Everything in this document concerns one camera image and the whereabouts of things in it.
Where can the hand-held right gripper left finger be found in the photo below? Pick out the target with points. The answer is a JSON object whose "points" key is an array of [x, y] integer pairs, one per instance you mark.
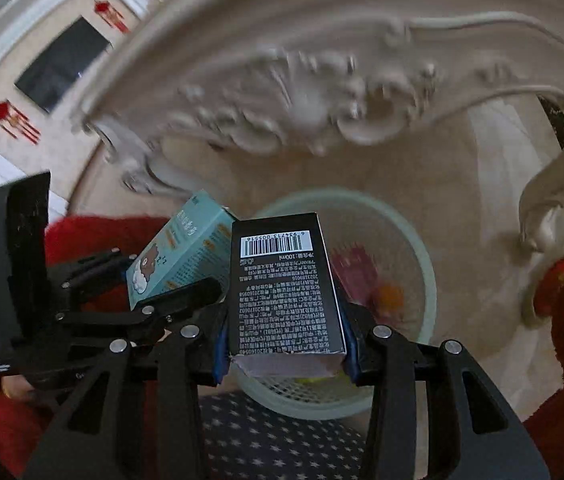
{"points": [[220, 355]]}

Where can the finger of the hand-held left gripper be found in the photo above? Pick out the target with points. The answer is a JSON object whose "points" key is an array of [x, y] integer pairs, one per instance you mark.
{"points": [[182, 295], [92, 270]]}

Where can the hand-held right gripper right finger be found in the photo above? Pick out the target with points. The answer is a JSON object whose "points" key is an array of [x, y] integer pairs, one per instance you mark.
{"points": [[349, 355]]}

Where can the teal carton with bear print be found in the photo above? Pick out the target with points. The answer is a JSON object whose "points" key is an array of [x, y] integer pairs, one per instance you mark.
{"points": [[182, 250]]}

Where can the black carton with barcode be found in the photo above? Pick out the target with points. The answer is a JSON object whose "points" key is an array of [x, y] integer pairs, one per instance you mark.
{"points": [[282, 300]]}

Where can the pale green mesh waste basket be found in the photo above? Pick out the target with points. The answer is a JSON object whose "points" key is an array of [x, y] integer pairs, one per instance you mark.
{"points": [[412, 270]]}

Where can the person's left leg red fleece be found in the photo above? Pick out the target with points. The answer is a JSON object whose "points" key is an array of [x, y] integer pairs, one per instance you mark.
{"points": [[87, 232]]}

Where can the orange wrapper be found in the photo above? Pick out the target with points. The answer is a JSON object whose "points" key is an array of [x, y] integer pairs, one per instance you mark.
{"points": [[389, 295]]}

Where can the pink packet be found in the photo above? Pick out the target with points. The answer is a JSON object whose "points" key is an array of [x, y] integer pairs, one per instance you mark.
{"points": [[357, 272]]}

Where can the dark star-print cloth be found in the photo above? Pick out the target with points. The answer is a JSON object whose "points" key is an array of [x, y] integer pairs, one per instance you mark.
{"points": [[272, 435]]}

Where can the red hanging knot decoration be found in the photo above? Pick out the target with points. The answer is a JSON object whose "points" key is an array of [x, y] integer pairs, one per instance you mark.
{"points": [[109, 15], [12, 120]]}

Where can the red and white plush slipper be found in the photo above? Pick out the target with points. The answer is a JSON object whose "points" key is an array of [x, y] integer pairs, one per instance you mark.
{"points": [[549, 285]]}

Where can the ornate carved white table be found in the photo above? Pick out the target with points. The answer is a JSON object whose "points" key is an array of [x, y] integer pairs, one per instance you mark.
{"points": [[312, 25]]}

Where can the black wall television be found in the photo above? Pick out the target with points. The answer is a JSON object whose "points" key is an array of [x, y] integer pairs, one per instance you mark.
{"points": [[62, 65]]}

